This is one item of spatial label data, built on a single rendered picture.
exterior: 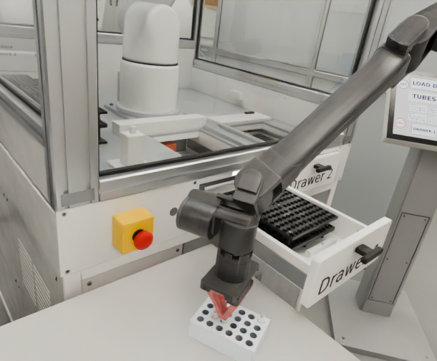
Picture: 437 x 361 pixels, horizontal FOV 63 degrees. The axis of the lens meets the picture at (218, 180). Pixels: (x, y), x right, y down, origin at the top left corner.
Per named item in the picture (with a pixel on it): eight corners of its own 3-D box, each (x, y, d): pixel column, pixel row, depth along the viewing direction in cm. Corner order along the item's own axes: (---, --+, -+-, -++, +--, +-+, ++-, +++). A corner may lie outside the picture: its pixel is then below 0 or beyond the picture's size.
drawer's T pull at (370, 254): (382, 253, 72) (385, 248, 71) (365, 266, 67) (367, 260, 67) (366, 244, 74) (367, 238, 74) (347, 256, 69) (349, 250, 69)
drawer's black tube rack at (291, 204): (331, 238, 86) (338, 215, 84) (286, 263, 75) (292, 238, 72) (264, 200, 101) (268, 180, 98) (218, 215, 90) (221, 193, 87)
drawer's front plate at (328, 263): (377, 258, 84) (392, 219, 80) (306, 309, 66) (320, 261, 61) (371, 254, 85) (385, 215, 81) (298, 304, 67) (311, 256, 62)
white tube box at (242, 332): (266, 334, 67) (271, 319, 65) (250, 368, 60) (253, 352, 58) (209, 306, 71) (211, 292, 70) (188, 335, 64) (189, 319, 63)
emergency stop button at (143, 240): (154, 248, 71) (155, 230, 69) (136, 254, 68) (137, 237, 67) (146, 240, 73) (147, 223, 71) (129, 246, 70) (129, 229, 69)
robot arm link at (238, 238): (252, 226, 51) (264, 210, 56) (209, 212, 53) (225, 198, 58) (245, 265, 54) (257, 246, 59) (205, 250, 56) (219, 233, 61)
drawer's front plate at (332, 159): (333, 181, 125) (342, 152, 121) (281, 199, 107) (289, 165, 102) (329, 179, 126) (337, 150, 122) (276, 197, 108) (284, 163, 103)
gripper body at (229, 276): (198, 290, 57) (203, 252, 54) (226, 258, 65) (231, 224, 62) (234, 307, 54) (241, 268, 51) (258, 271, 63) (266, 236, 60)
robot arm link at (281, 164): (439, 23, 58) (420, 69, 67) (408, 8, 60) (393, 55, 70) (249, 200, 52) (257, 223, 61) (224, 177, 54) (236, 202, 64)
